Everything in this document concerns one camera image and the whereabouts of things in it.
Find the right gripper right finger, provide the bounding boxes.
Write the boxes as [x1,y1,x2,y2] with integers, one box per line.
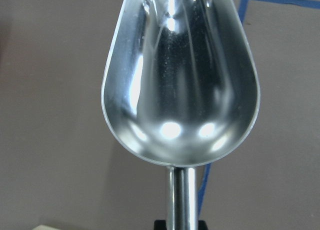
[198,215,208,230]

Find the silver metal ice scoop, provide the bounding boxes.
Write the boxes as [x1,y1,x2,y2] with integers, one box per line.
[101,0,261,230]

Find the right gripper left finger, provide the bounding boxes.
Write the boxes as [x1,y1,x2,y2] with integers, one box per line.
[153,215,168,230]

